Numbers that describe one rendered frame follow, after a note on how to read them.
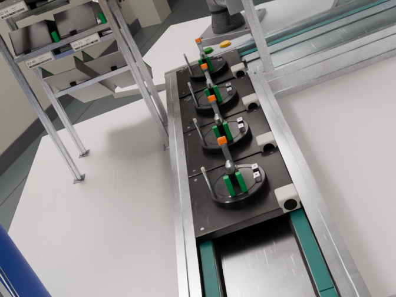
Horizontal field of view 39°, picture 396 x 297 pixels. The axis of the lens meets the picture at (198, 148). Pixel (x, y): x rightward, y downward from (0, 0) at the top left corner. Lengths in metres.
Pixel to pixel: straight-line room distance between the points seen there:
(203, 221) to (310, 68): 0.77
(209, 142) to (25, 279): 0.57
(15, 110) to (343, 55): 3.37
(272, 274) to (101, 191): 0.79
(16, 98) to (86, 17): 3.12
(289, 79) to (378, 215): 0.70
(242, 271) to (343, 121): 0.64
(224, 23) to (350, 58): 0.80
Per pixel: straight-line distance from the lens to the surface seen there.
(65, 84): 1.96
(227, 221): 1.23
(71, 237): 1.66
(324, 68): 1.86
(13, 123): 4.75
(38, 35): 1.78
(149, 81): 1.92
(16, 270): 1.35
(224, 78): 1.87
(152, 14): 6.37
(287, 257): 1.17
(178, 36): 2.81
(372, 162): 1.45
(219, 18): 2.51
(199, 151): 1.51
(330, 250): 1.09
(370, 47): 1.88
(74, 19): 1.75
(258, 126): 1.52
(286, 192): 1.21
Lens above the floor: 1.70
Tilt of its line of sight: 29 degrees down
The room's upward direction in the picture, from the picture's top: 24 degrees counter-clockwise
